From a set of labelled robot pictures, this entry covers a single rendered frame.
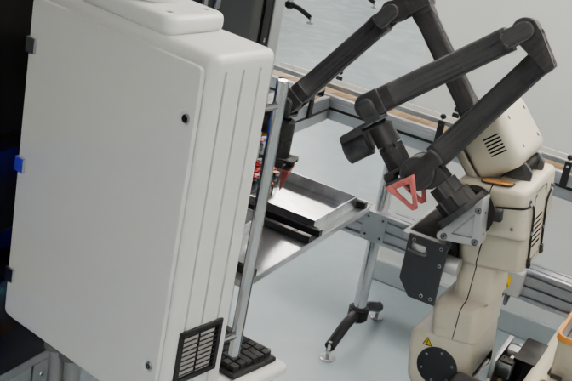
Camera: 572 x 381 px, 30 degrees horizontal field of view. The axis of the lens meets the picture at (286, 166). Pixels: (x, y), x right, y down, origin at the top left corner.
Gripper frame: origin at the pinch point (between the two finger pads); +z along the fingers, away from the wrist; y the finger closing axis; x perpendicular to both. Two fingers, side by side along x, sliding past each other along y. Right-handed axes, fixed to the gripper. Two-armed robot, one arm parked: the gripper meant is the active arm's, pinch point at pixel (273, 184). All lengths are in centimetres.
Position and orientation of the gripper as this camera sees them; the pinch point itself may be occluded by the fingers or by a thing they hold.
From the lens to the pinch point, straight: 300.9
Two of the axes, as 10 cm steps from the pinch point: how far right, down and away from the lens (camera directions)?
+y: -9.5, -2.5, 1.9
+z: -1.8, 9.2, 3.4
